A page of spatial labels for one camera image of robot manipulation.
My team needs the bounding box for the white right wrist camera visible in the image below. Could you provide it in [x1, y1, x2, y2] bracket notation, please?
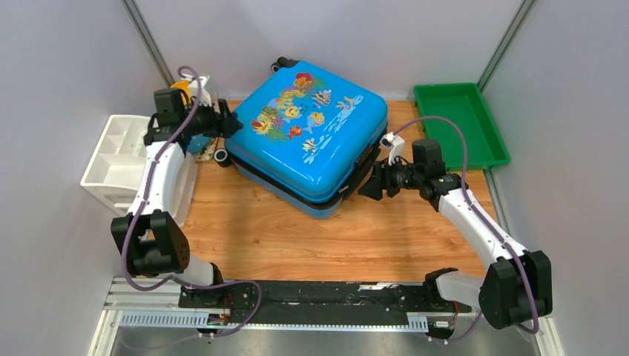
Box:
[380, 132, 406, 165]

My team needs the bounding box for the yellow bowl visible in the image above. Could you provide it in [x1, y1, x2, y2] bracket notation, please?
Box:
[171, 80, 192, 107]

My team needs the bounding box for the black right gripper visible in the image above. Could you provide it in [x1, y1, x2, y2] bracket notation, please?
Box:
[358, 154, 424, 200]

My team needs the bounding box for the aluminium frame rail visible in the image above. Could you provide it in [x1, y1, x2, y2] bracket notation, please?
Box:
[89, 278, 564, 355]

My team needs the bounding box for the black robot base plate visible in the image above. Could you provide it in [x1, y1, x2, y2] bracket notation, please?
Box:
[178, 280, 475, 338]

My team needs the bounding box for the blue fish-print suitcase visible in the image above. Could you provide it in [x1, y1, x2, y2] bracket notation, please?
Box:
[224, 57, 388, 219]

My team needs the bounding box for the white plastic drawer organizer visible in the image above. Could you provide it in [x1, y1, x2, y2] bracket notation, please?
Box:
[80, 115, 198, 226]

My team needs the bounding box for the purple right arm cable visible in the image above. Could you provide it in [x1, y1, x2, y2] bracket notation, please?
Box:
[392, 116, 541, 344]

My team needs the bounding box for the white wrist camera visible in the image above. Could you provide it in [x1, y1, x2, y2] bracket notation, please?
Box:
[185, 75, 213, 107]
[380, 132, 406, 165]

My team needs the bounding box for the green plastic tray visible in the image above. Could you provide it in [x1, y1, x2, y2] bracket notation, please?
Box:
[413, 82, 510, 171]

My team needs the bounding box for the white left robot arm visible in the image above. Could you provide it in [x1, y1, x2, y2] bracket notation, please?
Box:
[111, 88, 243, 308]

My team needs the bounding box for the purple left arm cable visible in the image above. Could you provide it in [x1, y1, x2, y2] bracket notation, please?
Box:
[120, 65, 263, 339]

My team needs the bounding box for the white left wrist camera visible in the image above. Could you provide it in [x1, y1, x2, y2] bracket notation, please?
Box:
[185, 75, 213, 107]

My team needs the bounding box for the teal polka-dot plate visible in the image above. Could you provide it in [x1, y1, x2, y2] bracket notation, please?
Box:
[188, 134, 211, 154]

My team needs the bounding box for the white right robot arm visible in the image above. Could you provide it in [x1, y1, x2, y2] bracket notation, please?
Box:
[358, 133, 553, 333]

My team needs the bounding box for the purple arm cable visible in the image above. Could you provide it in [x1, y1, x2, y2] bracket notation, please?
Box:
[120, 65, 263, 339]
[392, 116, 541, 344]

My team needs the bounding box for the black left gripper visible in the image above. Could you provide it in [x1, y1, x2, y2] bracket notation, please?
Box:
[179, 98, 243, 139]

